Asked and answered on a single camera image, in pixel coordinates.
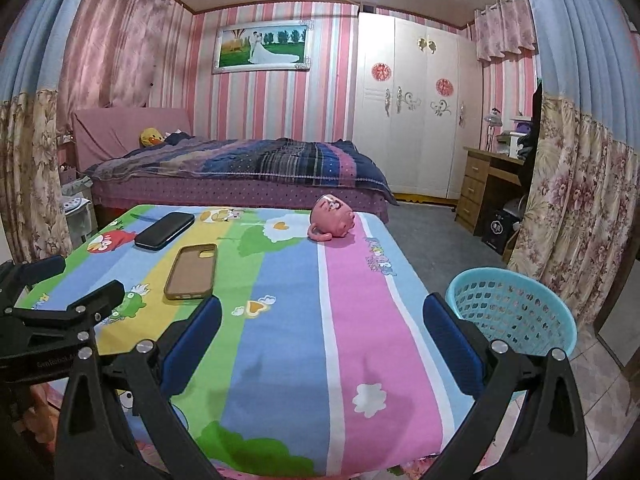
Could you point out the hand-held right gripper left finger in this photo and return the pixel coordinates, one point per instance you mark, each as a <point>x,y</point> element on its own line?
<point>192,342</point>

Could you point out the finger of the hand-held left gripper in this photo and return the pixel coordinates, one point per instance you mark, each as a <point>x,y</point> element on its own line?
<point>100,300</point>
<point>35,271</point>

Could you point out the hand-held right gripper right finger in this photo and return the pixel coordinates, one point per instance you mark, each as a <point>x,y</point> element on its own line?
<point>452,345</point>

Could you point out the light blue plastic basket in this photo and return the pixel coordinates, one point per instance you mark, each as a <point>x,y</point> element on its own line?
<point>515,310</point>

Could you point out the white plastic cabinet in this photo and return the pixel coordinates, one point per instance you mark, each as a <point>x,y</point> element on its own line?
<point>80,222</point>

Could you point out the brown phone case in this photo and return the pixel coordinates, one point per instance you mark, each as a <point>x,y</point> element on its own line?
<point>190,272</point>

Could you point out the black phone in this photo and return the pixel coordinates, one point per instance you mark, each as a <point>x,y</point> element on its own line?
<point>165,231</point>

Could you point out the cartoon printed tablecloth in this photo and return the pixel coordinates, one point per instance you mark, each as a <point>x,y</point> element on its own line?
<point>300,335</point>

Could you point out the brown cardboard box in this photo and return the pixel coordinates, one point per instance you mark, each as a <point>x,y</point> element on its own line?
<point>511,247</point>

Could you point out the blue floral curtain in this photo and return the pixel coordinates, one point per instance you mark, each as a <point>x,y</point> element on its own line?
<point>30,150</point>
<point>575,185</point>

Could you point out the black box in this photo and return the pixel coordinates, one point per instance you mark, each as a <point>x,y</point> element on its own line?
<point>497,230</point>

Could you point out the pink bed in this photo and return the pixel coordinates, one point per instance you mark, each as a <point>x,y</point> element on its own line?
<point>115,130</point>

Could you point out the wooden desk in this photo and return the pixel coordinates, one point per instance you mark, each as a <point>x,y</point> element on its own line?
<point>475,180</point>

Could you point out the yellow duck plush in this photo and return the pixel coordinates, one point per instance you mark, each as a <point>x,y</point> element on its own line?
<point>151,137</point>

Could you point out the pink pig mug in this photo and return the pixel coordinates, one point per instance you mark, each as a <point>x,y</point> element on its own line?
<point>335,217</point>

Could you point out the patchwork blanket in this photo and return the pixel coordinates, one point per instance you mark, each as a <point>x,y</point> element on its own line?
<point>275,160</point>

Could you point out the white printer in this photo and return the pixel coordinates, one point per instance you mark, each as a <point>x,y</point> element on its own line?
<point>510,142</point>

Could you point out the white wardrobe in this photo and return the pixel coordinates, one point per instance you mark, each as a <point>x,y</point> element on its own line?
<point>415,135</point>

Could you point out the desk lamp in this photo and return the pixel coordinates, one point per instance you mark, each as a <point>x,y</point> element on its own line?
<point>492,116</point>

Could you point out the pink window curtain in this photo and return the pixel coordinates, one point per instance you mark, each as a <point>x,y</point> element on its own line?
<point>115,40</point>

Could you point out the red round paper decoration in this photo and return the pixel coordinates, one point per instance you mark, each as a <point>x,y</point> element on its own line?
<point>381,71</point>
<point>444,86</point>

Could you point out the pink curtain valance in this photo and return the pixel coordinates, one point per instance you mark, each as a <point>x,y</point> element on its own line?
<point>505,25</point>

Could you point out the framed wall picture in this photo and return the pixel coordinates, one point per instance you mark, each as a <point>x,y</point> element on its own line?
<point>260,47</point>

